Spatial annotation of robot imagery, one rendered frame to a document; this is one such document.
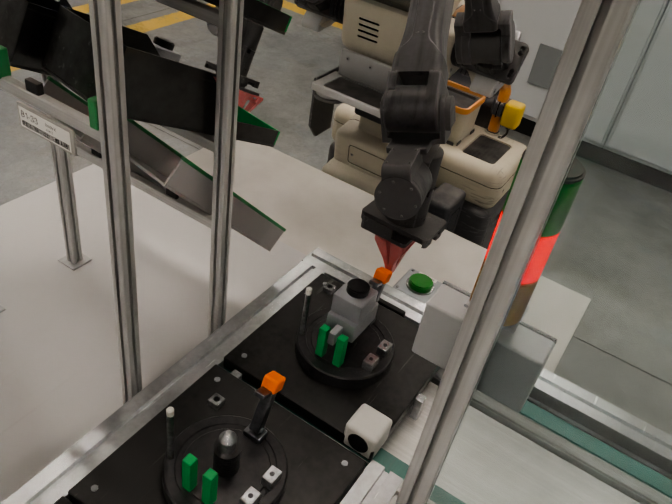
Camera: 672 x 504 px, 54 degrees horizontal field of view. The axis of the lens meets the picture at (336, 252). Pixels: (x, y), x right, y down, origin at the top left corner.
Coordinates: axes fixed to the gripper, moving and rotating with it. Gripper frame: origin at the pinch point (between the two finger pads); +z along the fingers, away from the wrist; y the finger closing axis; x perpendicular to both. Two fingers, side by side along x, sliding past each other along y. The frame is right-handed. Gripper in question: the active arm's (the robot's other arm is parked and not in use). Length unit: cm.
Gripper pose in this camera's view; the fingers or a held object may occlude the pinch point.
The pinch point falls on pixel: (391, 267)
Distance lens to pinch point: 94.8
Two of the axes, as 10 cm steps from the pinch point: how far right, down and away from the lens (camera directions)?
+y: 8.3, 4.3, -3.6
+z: -1.5, 7.9, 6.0
